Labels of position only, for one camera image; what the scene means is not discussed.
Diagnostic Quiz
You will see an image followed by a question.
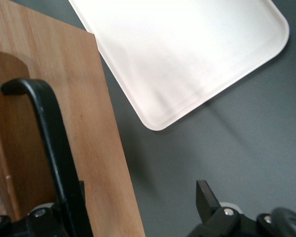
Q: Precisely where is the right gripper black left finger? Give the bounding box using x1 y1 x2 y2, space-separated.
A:
0 202 65 237

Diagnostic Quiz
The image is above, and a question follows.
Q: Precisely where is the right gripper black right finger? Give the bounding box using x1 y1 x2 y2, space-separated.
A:
187 180 277 237

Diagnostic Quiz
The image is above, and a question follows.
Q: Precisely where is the black metal drawer handle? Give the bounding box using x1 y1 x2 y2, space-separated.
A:
0 78 92 237

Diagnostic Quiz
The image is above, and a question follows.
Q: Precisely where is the light wooden drawer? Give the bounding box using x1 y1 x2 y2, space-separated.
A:
0 0 146 237

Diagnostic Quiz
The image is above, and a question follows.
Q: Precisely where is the white rectangular tray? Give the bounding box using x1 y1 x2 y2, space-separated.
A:
68 0 291 131

